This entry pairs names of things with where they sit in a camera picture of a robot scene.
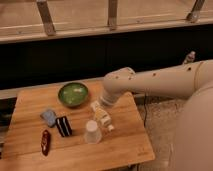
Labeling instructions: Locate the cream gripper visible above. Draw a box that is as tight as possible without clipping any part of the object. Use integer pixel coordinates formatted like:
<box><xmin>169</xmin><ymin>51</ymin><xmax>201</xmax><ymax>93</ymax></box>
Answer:
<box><xmin>91</xmin><ymin>101</ymin><xmax>110</xmax><ymax>122</ymax></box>

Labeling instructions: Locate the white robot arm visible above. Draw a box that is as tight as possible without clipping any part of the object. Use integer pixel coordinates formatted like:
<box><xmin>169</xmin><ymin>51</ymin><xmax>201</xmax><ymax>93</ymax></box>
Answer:
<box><xmin>99</xmin><ymin>59</ymin><xmax>213</xmax><ymax>171</ymax></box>

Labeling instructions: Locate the green ceramic bowl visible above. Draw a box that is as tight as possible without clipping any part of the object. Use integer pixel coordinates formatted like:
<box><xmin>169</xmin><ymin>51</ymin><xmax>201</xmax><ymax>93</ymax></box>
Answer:
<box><xmin>58</xmin><ymin>82</ymin><xmax>89</xmax><ymax>107</ymax></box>

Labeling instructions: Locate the white small bottle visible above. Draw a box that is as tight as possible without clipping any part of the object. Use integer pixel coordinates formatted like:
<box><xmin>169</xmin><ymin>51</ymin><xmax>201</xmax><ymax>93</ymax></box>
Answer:
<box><xmin>90</xmin><ymin>100</ymin><xmax>116</xmax><ymax>133</ymax></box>

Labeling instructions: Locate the wooden cutting board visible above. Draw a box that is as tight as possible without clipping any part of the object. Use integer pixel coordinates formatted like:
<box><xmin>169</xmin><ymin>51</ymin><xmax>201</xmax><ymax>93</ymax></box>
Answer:
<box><xmin>0</xmin><ymin>85</ymin><xmax>155</xmax><ymax>171</ymax></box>

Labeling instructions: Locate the blue crumpled cloth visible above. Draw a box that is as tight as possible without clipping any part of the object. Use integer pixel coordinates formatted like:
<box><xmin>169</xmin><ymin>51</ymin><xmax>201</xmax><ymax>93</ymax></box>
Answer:
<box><xmin>40</xmin><ymin>109</ymin><xmax>56</xmax><ymax>127</ymax></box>

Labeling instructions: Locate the middle metal railing post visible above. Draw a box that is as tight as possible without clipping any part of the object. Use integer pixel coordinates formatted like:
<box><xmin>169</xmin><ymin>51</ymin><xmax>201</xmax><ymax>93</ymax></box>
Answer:
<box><xmin>108</xmin><ymin>0</ymin><xmax>118</xmax><ymax>30</ymax></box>

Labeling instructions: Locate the metal railing post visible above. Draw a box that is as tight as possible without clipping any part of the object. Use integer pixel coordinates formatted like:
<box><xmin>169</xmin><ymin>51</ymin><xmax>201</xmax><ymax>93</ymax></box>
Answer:
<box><xmin>36</xmin><ymin>0</ymin><xmax>56</xmax><ymax>36</ymax></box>
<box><xmin>108</xmin><ymin>0</ymin><xmax>118</xmax><ymax>30</ymax></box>
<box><xmin>186</xmin><ymin>0</ymin><xmax>205</xmax><ymax>23</ymax></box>

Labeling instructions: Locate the left metal railing post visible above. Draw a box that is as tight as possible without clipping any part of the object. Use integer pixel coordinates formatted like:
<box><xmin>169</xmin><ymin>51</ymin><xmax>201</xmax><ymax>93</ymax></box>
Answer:
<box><xmin>36</xmin><ymin>0</ymin><xmax>56</xmax><ymax>36</ymax></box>

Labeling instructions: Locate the right metal railing post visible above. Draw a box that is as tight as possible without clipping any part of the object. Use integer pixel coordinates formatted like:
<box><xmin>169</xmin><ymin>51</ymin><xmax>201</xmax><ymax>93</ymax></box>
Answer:
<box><xmin>186</xmin><ymin>0</ymin><xmax>205</xmax><ymax>23</ymax></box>

